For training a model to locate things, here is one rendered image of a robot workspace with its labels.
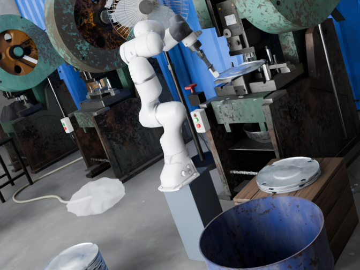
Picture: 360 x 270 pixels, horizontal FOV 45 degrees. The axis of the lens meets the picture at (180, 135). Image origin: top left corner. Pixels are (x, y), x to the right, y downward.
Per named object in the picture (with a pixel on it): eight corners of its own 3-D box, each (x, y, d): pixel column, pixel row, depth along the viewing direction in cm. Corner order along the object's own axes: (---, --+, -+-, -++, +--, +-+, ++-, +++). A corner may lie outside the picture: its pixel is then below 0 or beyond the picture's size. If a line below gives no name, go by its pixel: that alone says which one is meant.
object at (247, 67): (269, 65, 232) (269, 64, 232) (218, 82, 234) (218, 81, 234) (260, 59, 260) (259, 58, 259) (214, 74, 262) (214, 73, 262)
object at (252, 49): (256, 55, 241) (254, 46, 239) (230, 60, 256) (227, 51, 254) (272, 47, 251) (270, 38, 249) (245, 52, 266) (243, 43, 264)
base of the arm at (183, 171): (181, 191, 198) (172, 164, 194) (152, 191, 210) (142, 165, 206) (206, 169, 214) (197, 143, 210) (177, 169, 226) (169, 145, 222)
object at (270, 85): (276, 90, 232) (274, 80, 231) (216, 96, 266) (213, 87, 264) (305, 72, 250) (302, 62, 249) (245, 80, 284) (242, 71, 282)
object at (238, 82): (238, 102, 235) (231, 78, 231) (219, 103, 245) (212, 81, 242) (263, 85, 250) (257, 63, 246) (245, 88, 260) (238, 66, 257)
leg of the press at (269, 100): (306, 212, 232) (261, 52, 208) (287, 209, 241) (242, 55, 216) (375, 139, 288) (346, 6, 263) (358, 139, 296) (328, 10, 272)
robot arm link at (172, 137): (191, 153, 200) (173, 104, 193) (160, 156, 210) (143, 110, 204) (202, 143, 208) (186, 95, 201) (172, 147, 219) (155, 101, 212)
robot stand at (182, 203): (217, 263, 215) (188, 184, 203) (188, 259, 227) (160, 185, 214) (233, 241, 228) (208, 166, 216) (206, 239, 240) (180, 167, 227)
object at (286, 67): (290, 72, 236) (285, 53, 233) (265, 75, 248) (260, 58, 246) (295, 68, 239) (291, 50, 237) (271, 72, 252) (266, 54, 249)
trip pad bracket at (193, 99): (207, 122, 266) (196, 92, 260) (195, 122, 273) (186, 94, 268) (212, 118, 269) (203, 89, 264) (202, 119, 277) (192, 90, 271)
